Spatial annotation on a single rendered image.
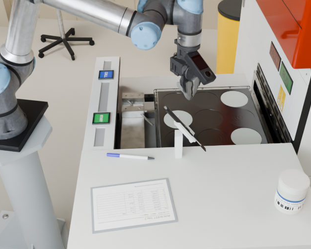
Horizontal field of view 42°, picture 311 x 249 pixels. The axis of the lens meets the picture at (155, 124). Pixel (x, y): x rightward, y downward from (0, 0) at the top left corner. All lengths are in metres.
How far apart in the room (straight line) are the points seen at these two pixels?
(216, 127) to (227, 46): 1.67
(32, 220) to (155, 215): 0.90
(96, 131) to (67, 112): 1.70
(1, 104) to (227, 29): 1.88
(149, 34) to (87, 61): 2.47
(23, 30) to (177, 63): 0.52
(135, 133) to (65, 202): 1.08
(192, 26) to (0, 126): 0.74
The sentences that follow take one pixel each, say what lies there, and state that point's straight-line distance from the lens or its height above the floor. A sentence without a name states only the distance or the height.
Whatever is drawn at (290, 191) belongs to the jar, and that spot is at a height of 1.05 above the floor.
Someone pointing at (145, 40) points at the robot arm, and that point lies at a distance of 1.12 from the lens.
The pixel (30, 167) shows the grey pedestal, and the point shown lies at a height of 0.67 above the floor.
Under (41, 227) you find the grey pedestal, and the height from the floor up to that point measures 0.33.
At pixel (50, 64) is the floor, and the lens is 3.60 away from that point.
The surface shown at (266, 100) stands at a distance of 1.48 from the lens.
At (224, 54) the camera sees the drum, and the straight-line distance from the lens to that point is 3.07.
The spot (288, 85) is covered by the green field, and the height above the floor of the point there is 1.10.
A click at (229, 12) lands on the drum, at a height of 0.59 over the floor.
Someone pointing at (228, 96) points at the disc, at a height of 0.90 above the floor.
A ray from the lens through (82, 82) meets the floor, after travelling 3.29.
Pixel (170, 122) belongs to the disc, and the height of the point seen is 0.90.
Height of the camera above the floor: 1.80
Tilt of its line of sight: 40 degrees down
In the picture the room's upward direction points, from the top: 1 degrees counter-clockwise
